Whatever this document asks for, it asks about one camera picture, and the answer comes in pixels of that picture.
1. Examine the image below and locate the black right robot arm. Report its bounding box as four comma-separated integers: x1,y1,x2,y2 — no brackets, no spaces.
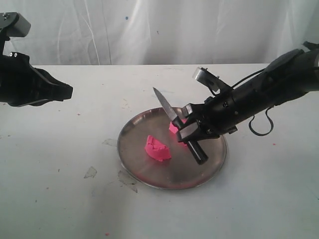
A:
177,49,319,142

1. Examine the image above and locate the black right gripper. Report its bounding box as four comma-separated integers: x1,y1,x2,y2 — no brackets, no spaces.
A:
176,89,239,142

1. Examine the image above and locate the pink dough piece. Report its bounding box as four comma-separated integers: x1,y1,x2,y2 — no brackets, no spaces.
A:
168,117,187,147
144,135,171,162

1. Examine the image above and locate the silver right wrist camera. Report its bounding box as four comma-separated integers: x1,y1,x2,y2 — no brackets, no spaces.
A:
192,67,220,92

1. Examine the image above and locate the white backdrop curtain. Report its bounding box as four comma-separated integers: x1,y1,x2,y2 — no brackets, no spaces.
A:
0,0,319,65

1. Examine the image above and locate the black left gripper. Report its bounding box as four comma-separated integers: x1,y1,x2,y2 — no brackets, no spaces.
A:
0,52,73,107

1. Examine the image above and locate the round stainless steel plate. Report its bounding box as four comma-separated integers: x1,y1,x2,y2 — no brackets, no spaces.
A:
117,108,228,190

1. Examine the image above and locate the black knife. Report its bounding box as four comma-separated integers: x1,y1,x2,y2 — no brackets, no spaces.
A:
153,87,208,165

